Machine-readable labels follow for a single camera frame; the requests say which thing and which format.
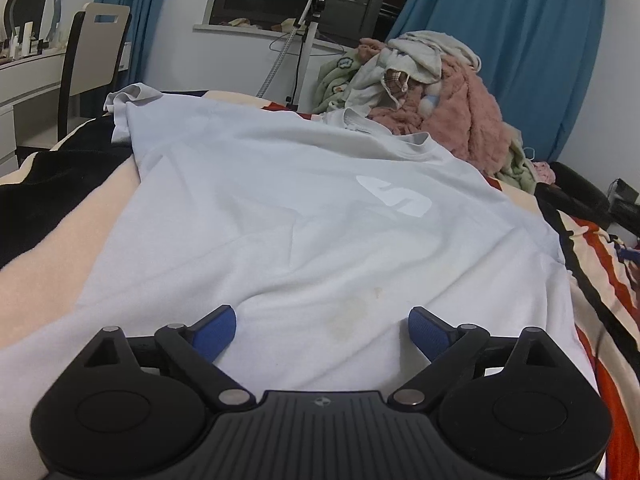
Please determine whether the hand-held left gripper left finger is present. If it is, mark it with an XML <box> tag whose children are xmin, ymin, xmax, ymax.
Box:
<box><xmin>82</xmin><ymin>304</ymin><xmax>256</xmax><ymax>409</ymax></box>

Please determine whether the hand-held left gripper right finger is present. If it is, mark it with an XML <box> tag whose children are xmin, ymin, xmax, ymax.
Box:
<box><xmin>392</xmin><ymin>305</ymin><xmax>563</xmax><ymax>409</ymax></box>

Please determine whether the pale white t-shirt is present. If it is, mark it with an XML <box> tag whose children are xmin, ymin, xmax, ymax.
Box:
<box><xmin>0</xmin><ymin>82</ymin><xmax>610</xmax><ymax>480</ymax></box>

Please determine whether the pale green cloth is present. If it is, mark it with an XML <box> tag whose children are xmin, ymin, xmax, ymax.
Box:
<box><xmin>495</xmin><ymin>130</ymin><xmax>538</xmax><ymax>193</ymax></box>

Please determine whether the striped fleece blanket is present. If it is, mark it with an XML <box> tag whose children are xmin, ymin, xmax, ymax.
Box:
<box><xmin>0</xmin><ymin>89</ymin><xmax>640</xmax><ymax>480</ymax></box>

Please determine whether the small pink garment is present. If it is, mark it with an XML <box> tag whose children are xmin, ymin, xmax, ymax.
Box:
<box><xmin>532</xmin><ymin>160</ymin><xmax>557</xmax><ymax>186</ymax></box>

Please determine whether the pink fluffy blanket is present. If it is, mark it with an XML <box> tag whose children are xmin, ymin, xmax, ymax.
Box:
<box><xmin>357</xmin><ymin>37</ymin><xmax>511</xmax><ymax>176</ymax></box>

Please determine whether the beige garment with plaid lining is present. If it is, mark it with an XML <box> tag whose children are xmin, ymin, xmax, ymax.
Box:
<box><xmin>345</xmin><ymin>55</ymin><xmax>416</xmax><ymax>111</ymax></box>

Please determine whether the green flower print blanket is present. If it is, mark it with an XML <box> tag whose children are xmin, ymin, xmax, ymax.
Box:
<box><xmin>312</xmin><ymin>55</ymin><xmax>366</xmax><ymax>116</ymax></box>

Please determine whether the grey white hoodie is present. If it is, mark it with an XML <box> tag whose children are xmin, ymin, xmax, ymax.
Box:
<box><xmin>387</xmin><ymin>31</ymin><xmax>483</xmax><ymax>86</ymax></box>

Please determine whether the garment steamer stand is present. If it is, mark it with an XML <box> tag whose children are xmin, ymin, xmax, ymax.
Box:
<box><xmin>255</xmin><ymin>0</ymin><xmax>328</xmax><ymax>111</ymax></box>

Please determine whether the black and white chair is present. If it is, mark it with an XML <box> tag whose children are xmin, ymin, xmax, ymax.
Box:
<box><xmin>57</xmin><ymin>2</ymin><xmax>133</xmax><ymax>136</ymax></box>

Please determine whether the white dressing desk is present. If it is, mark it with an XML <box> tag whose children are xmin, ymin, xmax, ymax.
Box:
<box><xmin>0</xmin><ymin>45</ymin><xmax>68</xmax><ymax>166</ymax></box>

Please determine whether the wide blue curtain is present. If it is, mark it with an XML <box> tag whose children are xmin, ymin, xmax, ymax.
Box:
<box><xmin>385</xmin><ymin>0</ymin><xmax>608</xmax><ymax>163</ymax></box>

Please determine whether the row of cosmetic bottles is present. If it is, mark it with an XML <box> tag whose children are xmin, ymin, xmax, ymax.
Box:
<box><xmin>0</xmin><ymin>20</ymin><xmax>51</xmax><ymax>61</ymax></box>

